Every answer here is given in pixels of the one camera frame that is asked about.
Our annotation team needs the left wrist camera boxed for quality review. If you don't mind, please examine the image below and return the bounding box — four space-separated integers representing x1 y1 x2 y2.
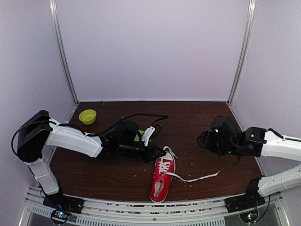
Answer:
142 124 162 146

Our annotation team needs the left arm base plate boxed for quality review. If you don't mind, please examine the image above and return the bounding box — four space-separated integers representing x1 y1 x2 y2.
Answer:
43 193 84 214

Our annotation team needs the right aluminium frame post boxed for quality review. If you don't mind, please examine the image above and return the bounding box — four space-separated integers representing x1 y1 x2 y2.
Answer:
227 0 257 106

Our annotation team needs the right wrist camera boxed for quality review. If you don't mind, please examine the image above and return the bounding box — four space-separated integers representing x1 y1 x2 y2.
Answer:
210 116 242 139

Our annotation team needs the white shoelace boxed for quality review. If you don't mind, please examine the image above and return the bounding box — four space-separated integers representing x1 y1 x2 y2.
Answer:
157 145 221 183

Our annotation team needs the aluminium frame post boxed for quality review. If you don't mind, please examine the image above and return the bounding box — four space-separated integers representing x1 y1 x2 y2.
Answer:
49 0 79 105
227 0 257 106

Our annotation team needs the red canvas sneaker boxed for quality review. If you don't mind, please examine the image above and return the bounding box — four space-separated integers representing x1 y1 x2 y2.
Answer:
150 153 175 203

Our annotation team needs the left aluminium frame post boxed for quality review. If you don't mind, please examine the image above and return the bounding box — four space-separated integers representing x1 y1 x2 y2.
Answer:
49 0 79 105

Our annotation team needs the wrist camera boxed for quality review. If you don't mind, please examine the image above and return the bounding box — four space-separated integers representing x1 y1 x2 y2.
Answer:
142 124 162 146
210 116 242 139

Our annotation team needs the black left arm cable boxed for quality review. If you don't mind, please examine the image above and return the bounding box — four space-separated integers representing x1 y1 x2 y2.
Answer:
87 113 169 137

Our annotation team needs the green bowl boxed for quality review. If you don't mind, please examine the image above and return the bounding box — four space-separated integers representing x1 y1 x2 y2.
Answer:
79 109 97 125

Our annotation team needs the round circuit board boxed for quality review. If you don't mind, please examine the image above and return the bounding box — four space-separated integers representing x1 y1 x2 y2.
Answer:
50 210 70 225
239 210 259 224

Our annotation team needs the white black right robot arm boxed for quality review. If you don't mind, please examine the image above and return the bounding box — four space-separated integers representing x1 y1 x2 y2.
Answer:
197 127 301 197

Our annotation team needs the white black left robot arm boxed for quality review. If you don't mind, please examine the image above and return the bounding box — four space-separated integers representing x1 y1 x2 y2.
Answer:
12 110 174 208

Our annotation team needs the green plate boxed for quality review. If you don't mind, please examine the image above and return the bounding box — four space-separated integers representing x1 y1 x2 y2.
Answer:
134 130 144 142

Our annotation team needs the left round circuit board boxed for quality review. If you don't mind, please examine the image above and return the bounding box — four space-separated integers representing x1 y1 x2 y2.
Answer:
50 210 70 225

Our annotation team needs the front aluminium rail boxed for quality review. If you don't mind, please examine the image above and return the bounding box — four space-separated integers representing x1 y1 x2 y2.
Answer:
17 186 292 226

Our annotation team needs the right round circuit board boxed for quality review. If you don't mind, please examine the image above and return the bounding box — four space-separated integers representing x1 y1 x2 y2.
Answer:
239 210 259 224

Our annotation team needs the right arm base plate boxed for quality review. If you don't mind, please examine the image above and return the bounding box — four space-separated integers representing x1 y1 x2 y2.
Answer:
224 194 265 213

